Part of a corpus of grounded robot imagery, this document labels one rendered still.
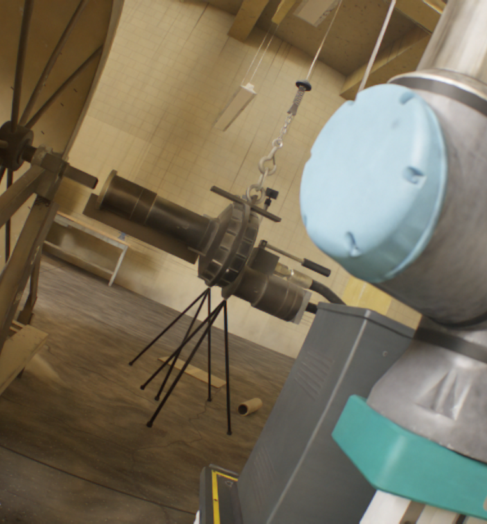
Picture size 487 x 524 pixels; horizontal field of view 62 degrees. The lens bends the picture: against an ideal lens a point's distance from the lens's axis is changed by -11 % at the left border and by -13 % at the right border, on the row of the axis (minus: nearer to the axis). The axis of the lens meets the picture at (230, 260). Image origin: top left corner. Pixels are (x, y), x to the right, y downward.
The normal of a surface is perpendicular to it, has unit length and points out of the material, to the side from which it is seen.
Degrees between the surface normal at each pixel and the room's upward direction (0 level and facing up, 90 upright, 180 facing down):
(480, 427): 70
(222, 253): 109
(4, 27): 136
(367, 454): 90
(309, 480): 90
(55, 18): 148
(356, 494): 90
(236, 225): 65
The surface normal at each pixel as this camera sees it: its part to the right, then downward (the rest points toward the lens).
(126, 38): 0.22, 0.03
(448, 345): -0.74, -0.37
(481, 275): 0.22, 0.49
